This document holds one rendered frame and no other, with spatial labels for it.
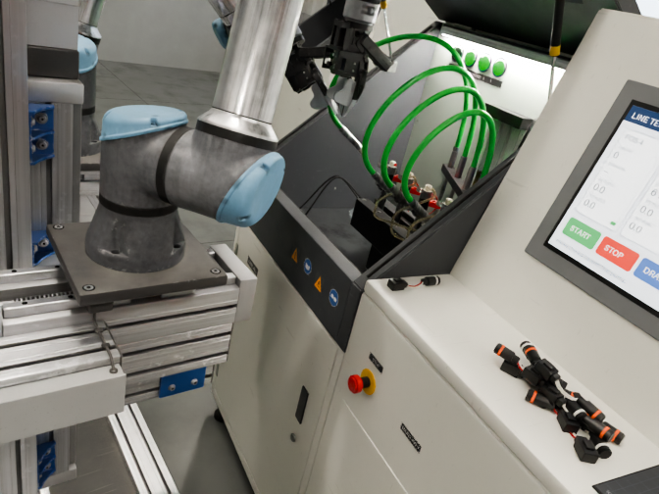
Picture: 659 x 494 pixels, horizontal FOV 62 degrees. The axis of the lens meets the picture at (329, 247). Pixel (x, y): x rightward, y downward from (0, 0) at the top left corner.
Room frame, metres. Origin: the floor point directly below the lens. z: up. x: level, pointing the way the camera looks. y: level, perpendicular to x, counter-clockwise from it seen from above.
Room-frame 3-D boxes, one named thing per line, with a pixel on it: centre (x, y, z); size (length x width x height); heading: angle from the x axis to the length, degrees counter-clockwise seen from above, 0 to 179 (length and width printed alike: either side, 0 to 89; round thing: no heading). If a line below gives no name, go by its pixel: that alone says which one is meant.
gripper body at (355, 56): (1.31, 0.06, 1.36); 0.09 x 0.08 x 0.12; 123
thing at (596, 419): (0.70, -0.39, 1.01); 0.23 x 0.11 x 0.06; 33
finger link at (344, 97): (1.29, 0.05, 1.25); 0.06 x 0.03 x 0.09; 123
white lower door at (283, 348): (1.26, 0.10, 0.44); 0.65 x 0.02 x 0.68; 33
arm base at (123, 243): (0.76, 0.30, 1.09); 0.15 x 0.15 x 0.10
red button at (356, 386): (0.87, -0.12, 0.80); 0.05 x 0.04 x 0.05; 33
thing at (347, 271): (1.27, 0.09, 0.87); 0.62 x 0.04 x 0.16; 33
